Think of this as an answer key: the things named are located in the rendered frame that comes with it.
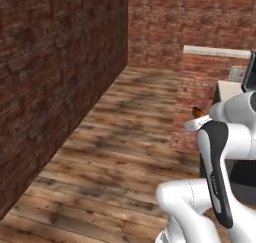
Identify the grey wall socket plate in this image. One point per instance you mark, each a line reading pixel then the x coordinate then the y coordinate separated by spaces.
pixel 237 73

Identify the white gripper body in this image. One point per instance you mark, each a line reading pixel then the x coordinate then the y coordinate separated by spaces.
pixel 197 123

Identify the brick dining counter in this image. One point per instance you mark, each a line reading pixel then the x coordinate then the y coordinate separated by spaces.
pixel 195 87

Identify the brown chicken drumstick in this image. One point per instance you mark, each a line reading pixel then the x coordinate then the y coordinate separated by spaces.
pixel 199 112

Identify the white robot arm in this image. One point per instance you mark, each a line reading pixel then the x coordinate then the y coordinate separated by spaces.
pixel 233 140

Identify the pale beige cabinet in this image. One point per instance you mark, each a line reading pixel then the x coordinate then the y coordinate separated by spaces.
pixel 228 90

